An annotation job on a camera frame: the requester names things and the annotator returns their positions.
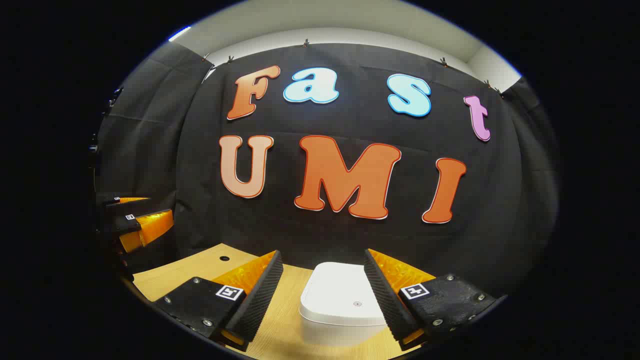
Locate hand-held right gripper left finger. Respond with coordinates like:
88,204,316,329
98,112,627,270
152,250,284,352

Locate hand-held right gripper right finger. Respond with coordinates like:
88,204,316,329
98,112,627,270
363,248,508,351

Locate white desktop garbage bin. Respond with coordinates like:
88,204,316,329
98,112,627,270
299,262,401,348

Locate wooden desktop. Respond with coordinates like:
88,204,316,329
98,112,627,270
131,243,426,360

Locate black backdrop cloth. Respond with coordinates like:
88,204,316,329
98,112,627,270
92,42,561,301

